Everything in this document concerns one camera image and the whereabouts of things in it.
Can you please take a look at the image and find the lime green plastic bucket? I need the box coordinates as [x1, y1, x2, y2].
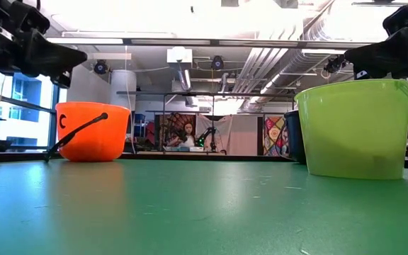
[294, 78, 408, 181]

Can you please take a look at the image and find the orange plastic halloween bucket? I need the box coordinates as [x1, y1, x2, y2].
[43, 101, 132, 164]

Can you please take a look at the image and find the black round ceiling device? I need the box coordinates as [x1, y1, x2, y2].
[93, 59, 109, 76]
[210, 55, 225, 71]

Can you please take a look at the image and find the large glass window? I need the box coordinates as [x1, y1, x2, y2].
[0, 70, 67, 153]

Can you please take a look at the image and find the white cylindrical tank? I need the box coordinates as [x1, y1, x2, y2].
[110, 69, 137, 111]

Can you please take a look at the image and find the white ceiling box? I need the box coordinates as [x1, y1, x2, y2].
[166, 47, 193, 64]

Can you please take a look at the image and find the colourful patchwork tapestry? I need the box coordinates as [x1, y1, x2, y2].
[263, 115, 290, 157]

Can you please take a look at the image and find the brown mandala tapestry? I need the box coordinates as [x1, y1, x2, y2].
[154, 112, 197, 148]

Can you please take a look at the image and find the person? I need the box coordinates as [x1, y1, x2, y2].
[168, 122, 198, 149]

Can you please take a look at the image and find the pale pink panel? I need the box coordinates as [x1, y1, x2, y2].
[230, 113, 259, 157]

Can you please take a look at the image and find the white hanging cloth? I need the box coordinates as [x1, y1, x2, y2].
[195, 113, 234, 152]

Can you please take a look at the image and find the green table mat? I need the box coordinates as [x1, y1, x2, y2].
[0, 158, 408, 255]

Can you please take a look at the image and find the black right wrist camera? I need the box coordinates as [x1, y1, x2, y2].
[382, 1, 408, 38]

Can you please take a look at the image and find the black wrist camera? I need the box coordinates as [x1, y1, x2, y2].
[8, 1, 52, 35]
[382, 1, 408, 38]

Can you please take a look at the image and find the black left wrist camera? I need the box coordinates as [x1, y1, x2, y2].
[8, 1, 52, 35]

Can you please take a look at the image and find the long ceiling light rail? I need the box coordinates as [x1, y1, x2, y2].
[46, 35, 382, 50]

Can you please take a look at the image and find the silver ventilation duct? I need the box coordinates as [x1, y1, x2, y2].
[232, 21, 332, 103]

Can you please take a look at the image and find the black metal table frame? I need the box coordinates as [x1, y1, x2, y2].
[0, 151, 408, 171]

